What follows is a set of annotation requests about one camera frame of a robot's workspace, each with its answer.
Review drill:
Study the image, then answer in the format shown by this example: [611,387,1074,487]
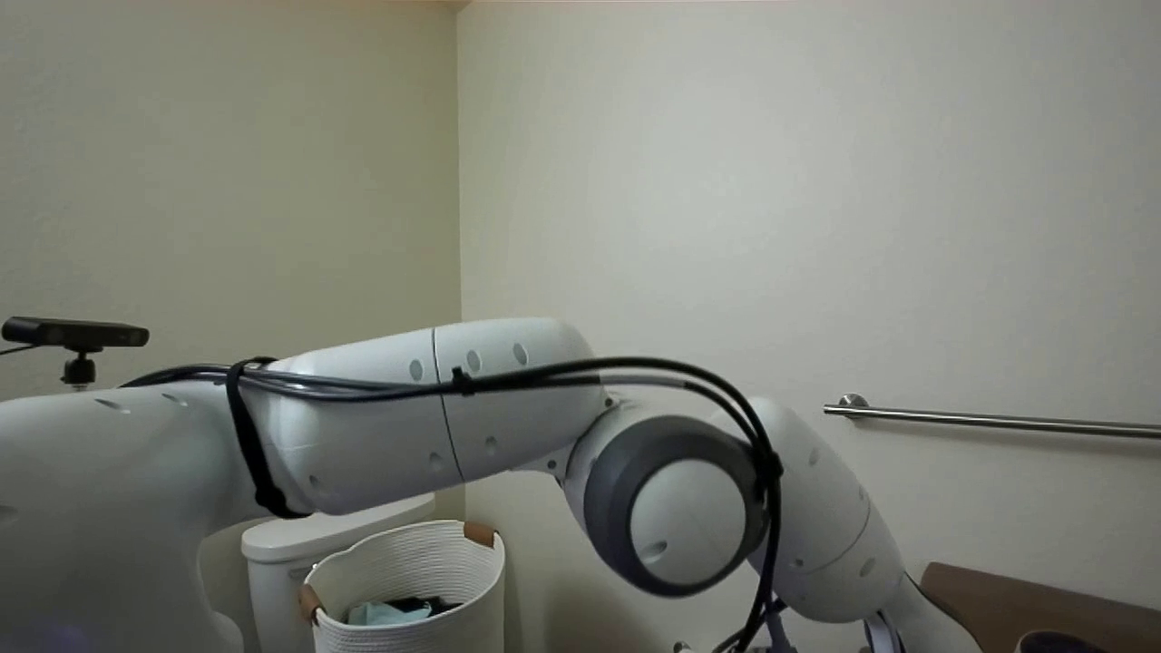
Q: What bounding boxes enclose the chrome towel bar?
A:
[825,392,1161,441]

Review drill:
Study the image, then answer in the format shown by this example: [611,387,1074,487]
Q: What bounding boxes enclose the pale blue fabric item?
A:
[341,596,428,630]

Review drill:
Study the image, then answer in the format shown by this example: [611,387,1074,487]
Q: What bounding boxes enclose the white woven basket brown handles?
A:
[298,516,510,653]

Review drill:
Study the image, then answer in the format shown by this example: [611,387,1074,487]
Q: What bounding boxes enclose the black camera on stand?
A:
[0,312,154,392]

